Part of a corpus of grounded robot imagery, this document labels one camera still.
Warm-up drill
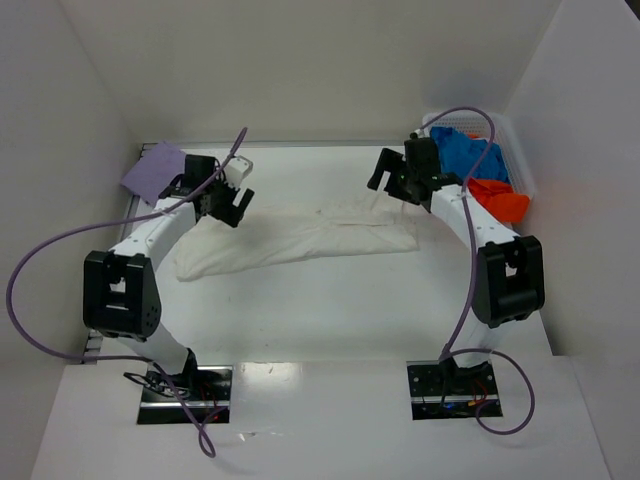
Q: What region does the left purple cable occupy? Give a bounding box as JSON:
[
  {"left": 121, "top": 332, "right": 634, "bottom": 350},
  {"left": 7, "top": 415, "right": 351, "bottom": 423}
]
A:
[{"left": 5, "top": 126, "right": 249, "bottom": 459}]

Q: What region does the orange t shirt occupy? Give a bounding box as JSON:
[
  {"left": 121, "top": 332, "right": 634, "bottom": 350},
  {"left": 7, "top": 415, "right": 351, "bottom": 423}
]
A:
[{"left": 468, "top": 178, "right": 530, "bottom": 223}]

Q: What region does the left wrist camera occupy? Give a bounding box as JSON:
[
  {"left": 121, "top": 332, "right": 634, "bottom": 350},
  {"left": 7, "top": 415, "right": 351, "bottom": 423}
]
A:
[{"left": 224, "top": 156, "right": 254, "bottom": 188}]

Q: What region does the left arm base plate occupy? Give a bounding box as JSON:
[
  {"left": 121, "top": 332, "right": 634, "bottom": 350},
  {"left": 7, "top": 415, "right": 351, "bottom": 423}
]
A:
[{"left": 124, "top": 366, "right": 233, "bottom": 425}]

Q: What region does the aluminium rail bracket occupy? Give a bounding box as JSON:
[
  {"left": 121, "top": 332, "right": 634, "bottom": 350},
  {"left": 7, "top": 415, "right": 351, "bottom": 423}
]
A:
[{"left": 81, "top": 331, "right": 103, "bottom": 365}]

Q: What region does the purple cable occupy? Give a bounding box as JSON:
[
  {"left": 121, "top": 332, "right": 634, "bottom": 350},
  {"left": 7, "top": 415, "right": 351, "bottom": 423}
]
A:
[
  {"left": 5, "top": 126, "right": 249, "bottom": 459},
  {"left": 422, "top": 106, "right": 536, "bottom": 435}
]

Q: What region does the blue t shirt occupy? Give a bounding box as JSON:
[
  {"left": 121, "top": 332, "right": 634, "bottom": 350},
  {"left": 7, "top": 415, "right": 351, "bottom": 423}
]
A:
[{"left": 430, "top": 126, "right": 510, "bottom": 184}]

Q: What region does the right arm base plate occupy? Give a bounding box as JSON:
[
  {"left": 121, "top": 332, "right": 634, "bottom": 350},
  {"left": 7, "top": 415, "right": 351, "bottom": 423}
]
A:
[{"left": 406, "top": 359, "right": 503, "bottom": 420}]

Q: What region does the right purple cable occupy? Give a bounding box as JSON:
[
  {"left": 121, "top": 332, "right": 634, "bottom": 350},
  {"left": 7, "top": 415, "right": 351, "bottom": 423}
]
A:
[{"left": 422, "top": 106, "right": 536, "bottom": 435}]

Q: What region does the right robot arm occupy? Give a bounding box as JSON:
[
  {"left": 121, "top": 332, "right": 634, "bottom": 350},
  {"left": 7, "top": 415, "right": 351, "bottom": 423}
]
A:
[{"left": 367, "top": 136, "right": 545, "bottom": 386}]

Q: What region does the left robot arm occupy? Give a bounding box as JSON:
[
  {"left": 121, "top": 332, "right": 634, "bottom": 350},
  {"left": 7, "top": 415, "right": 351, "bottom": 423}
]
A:
[{"left": 83, "top": 154, "right": 254, "bottom": 394}]

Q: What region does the white plastic basket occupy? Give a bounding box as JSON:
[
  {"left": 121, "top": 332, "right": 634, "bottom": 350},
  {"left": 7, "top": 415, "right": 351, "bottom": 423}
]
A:
[{"left": 422, "top": 110, "right": 536, "bottom": 199}]

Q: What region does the folded purple t shirt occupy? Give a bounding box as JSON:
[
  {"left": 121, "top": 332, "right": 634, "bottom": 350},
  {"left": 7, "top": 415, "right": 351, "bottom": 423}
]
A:
[{"left": 120, "top": 142, "right": 186, "bottom": 206}]

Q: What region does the white t shirt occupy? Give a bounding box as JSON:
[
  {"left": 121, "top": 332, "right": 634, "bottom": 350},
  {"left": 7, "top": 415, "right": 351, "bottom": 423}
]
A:
[{"left": 174, "top": 192, "right": 419, "bottom": 282}]

